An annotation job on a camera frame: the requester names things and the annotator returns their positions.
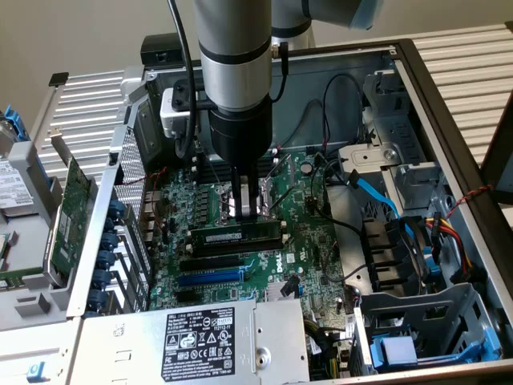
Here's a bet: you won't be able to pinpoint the blue SATA wire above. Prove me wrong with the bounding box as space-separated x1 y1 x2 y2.
345 168 416 241

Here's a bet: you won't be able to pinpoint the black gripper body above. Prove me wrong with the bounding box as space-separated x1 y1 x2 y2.
207 99 274 174

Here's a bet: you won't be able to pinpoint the long black expansion slot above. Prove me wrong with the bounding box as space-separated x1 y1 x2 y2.
179 254 242 273

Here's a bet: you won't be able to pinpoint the blue expansion slot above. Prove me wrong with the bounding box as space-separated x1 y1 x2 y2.
177 268 245 287

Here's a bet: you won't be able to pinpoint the silver metal bracket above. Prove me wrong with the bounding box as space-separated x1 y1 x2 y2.
337 143 402 174

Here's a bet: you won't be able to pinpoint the green RAM stick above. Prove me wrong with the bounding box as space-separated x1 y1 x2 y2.
189 218 282 247
0 268 44 282

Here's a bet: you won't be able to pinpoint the metal locking lever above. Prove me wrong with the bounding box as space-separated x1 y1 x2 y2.
272 153 292 174
269 186 298 213

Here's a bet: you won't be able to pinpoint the green motherboard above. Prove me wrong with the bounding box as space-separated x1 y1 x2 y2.
146 148 352 324

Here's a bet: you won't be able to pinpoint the blue disk caddy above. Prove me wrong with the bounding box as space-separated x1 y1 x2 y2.
369 325 504 372
0 103 33 141

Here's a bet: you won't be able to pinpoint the yellow red power wires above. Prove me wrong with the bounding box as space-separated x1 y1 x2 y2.
423 211 487 286

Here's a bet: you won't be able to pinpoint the hard disk drive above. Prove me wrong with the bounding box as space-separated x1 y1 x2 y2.
0 120 38 220

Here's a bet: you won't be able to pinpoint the black yellow wire bundle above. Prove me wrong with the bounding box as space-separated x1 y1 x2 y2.
302 316 336 382

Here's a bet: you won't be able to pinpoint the black box device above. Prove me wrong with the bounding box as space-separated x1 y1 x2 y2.
139 33 189 67

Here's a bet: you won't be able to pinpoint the grey disk bay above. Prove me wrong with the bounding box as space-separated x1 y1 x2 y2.
357 282 504 376

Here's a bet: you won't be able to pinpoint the dark flat panel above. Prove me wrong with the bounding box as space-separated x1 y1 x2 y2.
479 90 513 229

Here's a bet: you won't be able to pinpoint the blue plastic latch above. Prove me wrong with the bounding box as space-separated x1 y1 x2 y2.
26 360 46 385

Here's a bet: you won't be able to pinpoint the thick black camera cable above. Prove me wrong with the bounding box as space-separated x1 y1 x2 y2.
166 0 203 160

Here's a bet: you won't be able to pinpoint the silver chipset heatsink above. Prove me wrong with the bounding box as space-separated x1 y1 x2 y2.
265 280 301 302

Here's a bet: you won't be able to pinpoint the silver power supply unit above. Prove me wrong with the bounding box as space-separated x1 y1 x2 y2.
70 298 312 385

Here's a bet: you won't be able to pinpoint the silver disk bay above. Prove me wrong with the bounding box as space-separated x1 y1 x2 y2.
362 68 452 209

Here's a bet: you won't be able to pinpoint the green graphics card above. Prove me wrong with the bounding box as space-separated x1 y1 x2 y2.
42 127 97 289

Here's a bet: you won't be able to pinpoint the short black expansion slot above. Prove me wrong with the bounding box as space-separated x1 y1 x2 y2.
175 288 202 304

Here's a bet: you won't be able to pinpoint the black wire plug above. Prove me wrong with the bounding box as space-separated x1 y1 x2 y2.
281 275 301 298

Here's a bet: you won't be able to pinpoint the metal CPU socket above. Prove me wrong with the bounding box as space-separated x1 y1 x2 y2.
215 175 280 225

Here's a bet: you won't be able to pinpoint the open PC case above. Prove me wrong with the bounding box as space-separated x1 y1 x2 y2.
0 38 513 385

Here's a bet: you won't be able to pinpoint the red black twisted wire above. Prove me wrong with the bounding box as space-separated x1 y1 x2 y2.
443 183 497 222
119 166 168 187

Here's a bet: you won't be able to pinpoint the long black looped wire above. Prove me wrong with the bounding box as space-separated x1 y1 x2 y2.
321 73 365 157

